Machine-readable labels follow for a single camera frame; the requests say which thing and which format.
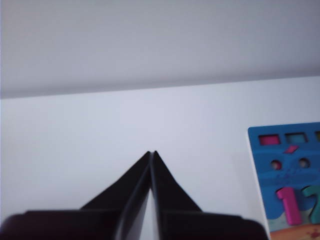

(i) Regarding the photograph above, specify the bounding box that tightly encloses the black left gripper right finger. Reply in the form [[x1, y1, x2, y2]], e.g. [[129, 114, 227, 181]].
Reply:
[[150, 150, 203, 240]]

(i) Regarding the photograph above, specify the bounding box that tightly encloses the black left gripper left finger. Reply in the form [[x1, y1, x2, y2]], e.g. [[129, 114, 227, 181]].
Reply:
[[79, 150, 153, 240]]

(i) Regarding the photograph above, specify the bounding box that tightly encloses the wooden number shape puzzle board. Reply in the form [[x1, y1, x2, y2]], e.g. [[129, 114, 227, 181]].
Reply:
[[247, 121, 320, 240]]

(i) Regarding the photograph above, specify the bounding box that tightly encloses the magenta number one piece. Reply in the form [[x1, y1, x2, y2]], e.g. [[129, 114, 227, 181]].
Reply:
[[275, 186, 303, 226]]

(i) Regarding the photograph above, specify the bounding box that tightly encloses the teal number two piece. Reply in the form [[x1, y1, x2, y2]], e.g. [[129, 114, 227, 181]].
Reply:
[[304, 186, 320, 221]]

